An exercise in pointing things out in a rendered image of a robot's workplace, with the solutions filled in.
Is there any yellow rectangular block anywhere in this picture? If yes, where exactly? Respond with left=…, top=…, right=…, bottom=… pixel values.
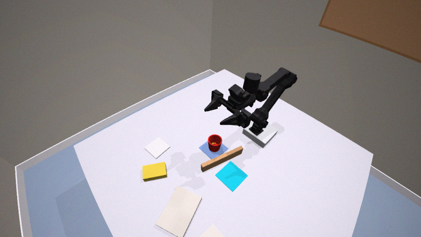
left=143, top=162, right=167, bottom=182

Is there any dark red cup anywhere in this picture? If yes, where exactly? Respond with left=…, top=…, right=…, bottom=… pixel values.
left=208, top=134, right=222, bottom=152

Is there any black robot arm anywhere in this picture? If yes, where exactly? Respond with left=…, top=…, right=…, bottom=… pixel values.
left=228, top=67, right=297, bottom=136

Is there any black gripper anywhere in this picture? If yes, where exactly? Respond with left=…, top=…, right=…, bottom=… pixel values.
left=204, top=89, right=252, bottom=128

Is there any tan wooden beam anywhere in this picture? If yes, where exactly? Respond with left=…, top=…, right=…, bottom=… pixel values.
left=201, top=146, right=243, bottom=172

